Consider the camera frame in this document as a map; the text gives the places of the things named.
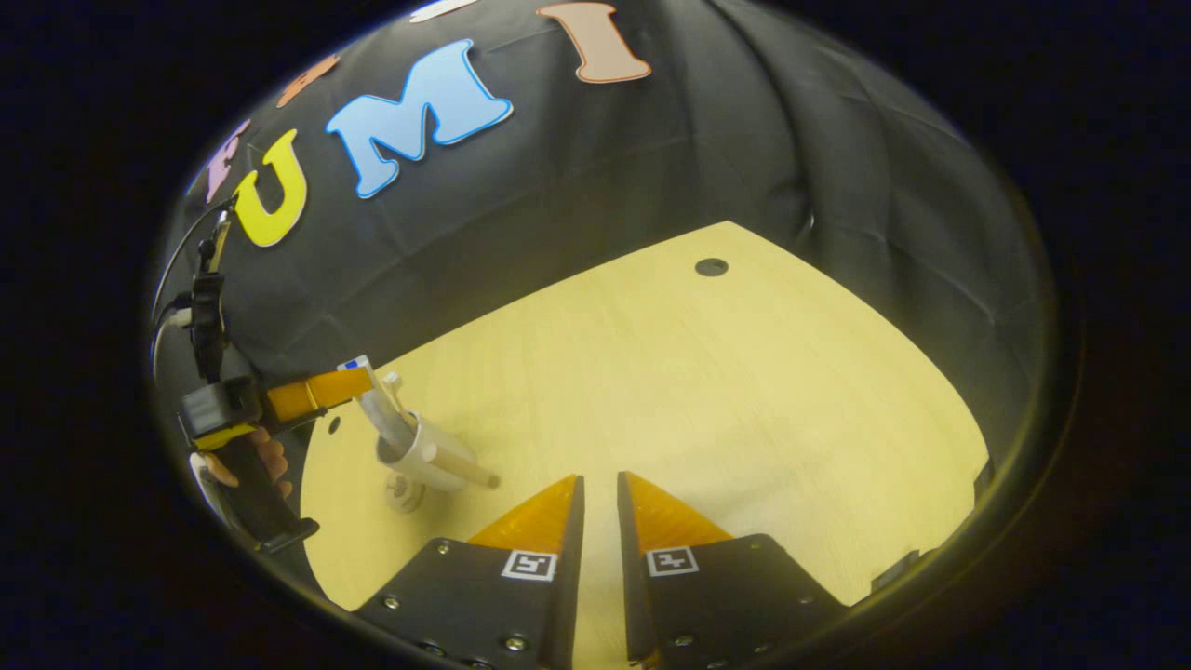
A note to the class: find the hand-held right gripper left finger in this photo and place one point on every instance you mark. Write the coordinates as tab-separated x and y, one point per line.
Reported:
572	558

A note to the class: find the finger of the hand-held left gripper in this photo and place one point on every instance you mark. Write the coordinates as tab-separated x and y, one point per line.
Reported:
316	393

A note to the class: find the black backdrop cloth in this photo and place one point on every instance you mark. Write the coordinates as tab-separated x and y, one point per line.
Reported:
651	158

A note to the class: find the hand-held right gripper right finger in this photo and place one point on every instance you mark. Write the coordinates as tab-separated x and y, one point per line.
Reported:
630	577

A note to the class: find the white toothpaste tube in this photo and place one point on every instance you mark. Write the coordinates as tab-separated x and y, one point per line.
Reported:
380	409

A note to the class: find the round cork coaster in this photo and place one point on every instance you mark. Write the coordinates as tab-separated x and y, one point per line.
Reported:
405	493

